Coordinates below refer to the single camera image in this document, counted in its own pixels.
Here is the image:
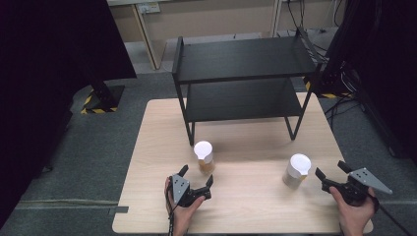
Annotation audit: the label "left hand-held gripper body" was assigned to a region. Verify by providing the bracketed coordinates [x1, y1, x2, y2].
[168, 173, 212, 208]

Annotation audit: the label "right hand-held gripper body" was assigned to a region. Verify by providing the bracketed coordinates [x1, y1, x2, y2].
[321, 167, 393, 207]

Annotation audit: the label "glass jar with pale powder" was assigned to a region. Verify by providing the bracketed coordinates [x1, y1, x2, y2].
[282, 152, 312, 190]

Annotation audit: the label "glass jar with orange powder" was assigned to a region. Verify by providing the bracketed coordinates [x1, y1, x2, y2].
[193, 141, 216, 175]

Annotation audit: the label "black two-tier shelf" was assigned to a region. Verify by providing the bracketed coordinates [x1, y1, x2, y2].
[171, 28, 324, 147]

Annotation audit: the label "person's left hand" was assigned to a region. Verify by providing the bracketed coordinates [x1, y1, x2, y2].
[163, 176, 207, 232]

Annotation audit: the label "person's right hand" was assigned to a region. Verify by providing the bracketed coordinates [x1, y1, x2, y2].
[328, 186, 378, 236]

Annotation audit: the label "grey floor tape strip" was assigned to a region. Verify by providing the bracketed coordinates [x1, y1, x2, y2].
[107, 206, 130, 216]

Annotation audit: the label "white desk leg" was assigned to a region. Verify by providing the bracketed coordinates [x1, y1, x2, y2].
[131, 3, 162, 71]

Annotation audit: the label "dark curtain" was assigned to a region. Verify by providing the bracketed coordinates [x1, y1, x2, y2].
[0, 0, 138, 228]

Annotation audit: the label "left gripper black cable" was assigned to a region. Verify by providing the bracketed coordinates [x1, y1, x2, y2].
[165, 183, 177, 236]

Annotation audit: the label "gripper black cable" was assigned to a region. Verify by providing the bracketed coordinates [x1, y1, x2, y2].
[165, 183, 177, 236]
[368, 193, 415, 236]

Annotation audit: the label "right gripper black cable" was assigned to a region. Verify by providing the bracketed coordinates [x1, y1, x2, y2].
[368, 193, 415, 236]

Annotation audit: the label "black floor cables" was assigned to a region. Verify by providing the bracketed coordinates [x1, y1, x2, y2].
[324, 93, 366, 130]

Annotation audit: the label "black hanging cables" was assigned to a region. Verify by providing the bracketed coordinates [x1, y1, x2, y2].
[286, 0, 307, 30]

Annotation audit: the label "white post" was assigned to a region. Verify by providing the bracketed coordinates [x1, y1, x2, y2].
[269, 0, 283, 37]

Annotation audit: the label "white wall socket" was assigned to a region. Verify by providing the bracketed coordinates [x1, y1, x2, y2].
[137, 2, 161, 15]

